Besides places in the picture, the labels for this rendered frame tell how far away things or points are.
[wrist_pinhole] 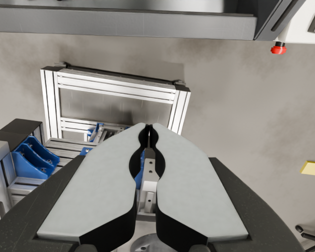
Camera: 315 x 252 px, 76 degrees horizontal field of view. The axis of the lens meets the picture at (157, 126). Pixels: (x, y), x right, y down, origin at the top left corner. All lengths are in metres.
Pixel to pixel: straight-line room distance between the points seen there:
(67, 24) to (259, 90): 1.38
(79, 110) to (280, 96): 1.38
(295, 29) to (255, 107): 1.24
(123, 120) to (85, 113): 0.23
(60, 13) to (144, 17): 0.15
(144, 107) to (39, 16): 0.90
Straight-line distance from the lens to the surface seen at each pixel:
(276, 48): 0.63
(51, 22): 0.44
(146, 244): 0.56
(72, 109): 1.34
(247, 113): 1.64
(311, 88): 1.80
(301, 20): 0.45
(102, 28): 0.42
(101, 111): 1.29
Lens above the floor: 1.36
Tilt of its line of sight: 62 degrees down
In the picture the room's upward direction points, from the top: 178 degrees clockwise
